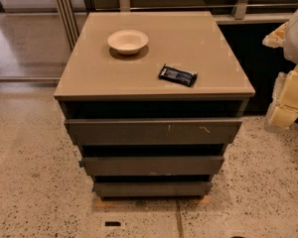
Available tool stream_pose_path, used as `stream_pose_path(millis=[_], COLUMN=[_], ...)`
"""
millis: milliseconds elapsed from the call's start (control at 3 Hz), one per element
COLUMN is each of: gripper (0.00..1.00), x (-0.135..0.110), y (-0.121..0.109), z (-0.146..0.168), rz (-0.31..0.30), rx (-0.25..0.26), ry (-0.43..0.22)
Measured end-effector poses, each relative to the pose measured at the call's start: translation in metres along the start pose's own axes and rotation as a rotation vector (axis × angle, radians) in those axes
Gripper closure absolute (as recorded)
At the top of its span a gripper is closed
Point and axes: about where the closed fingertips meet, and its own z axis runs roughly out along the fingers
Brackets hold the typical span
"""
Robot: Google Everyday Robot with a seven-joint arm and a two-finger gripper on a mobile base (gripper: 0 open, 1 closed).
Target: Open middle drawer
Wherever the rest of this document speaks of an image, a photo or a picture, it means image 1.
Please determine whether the grey drawer cabinet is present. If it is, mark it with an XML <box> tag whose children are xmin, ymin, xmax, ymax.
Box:
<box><xmin>53</xmin><ymin>11</ymin><xmax>256</xmax><ymax>201</ymax></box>

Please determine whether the grey top drawer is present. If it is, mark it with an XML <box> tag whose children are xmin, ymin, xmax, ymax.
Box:
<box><xmin>65</xmin><ymin>118</ymin><xmax>242</xmax><ymax>146</ymax></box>

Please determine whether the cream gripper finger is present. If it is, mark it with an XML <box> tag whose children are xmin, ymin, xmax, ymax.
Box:
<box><xmin>267</xmin><ymin>64</ymin><xmax>298</xmax><ymax>128</ymax></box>
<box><xmin>262</xmin><ymin>22</ymin><xmax>288</xmax><ymax>49</ymax></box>

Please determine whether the grey drawer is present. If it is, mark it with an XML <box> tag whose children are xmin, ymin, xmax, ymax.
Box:
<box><xmin>93</xmin><ymin>181</ymin><xmax>213</xmax><ymax>197</ymax></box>
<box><xmin>65</xmin><ymin>118</ymin><xmax>242</xmax><ymax>146</ymax></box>
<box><xmin>79</xmin><ymin>156</ymin><xmax>224</xmax><ymax>177</ymax></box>

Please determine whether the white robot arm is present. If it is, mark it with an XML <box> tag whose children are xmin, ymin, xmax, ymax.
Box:
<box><xmin>262</xmin><ymin>9</ymin><xmax>298</xmax><ymax>133</ymax></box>

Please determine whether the grey bottom drawer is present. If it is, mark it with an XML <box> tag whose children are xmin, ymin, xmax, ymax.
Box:
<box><xmin>93</xmin><ymin>181</ymin><xmax>213</xmax><ymax>197</ymax></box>

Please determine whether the metal railing frame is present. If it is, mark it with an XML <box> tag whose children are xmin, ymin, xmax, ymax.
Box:
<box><xmin>82</xmin><ymin>0</ymin><xmax>298</xmax><ymax>39</ymax></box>

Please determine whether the black snack bar wrapper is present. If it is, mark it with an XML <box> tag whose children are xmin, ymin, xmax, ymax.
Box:
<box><xmin>158</xmin><ymin>64</ymin><xmax>198</xmax><ymax>87</ymax></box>

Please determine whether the white ceramic bowl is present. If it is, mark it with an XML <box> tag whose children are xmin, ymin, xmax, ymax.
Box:
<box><xmin>107</xmin><ymin>30</ymin><xmax>149</xmax><ymax>56</ymax></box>

